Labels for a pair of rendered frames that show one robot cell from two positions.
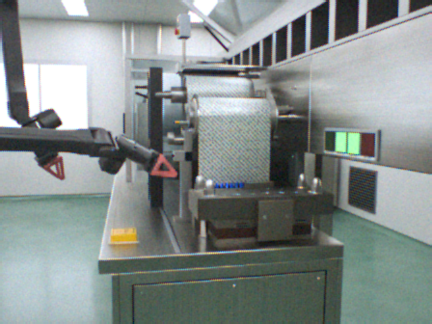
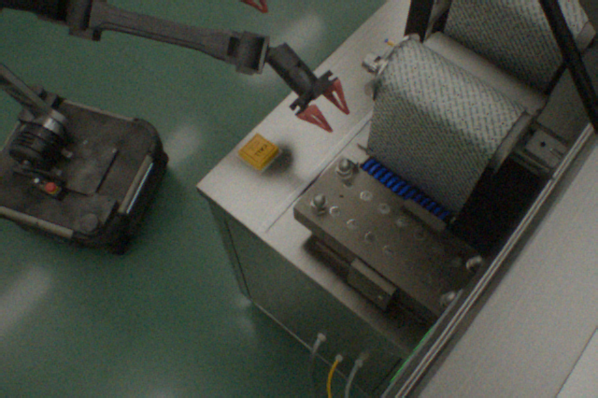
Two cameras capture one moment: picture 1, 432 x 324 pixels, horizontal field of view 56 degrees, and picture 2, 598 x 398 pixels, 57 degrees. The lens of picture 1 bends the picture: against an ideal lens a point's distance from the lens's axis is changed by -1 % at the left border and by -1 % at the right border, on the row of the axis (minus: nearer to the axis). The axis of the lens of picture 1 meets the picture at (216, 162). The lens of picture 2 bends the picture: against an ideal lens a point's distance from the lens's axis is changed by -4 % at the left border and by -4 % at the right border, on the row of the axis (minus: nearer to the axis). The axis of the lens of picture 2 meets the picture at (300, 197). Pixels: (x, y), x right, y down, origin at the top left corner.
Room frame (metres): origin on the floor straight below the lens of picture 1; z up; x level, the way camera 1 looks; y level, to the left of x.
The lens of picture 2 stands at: (0.79, -0.36, 2.08)
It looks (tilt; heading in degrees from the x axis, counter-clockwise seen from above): 64 degrees down; 53
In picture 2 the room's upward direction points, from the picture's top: 1 degrees counter-clockwise
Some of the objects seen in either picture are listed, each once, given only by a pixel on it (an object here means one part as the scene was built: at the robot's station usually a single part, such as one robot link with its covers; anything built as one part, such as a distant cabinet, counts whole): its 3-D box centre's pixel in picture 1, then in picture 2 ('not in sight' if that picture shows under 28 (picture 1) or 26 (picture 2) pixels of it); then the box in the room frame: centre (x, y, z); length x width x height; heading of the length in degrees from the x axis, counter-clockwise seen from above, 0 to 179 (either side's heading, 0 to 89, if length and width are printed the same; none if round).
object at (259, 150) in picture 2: (123, 234); (258, 151); (1.13, 0.26, 0.91); 0.07 x 0.07 x 0.02; 12
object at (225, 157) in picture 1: (234, 160); (418, 163); (1.30, -0.06, 1.11); 0.23 x 0.01 x 0.18; 102
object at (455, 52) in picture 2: not in sight; (476, 90); (1.47, -0.03, 1.17); 0.26 x 0.12 x 0.12; 102
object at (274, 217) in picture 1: (274, 220); (370, 285); (1.10, -0.16, 0.96); 0.10 x 0.03 x 0.11; 102
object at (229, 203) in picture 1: (258, 201); (393, 242); (1.19, -0.13, 1.00); 0.40 x 0.16 x 0.06; 102
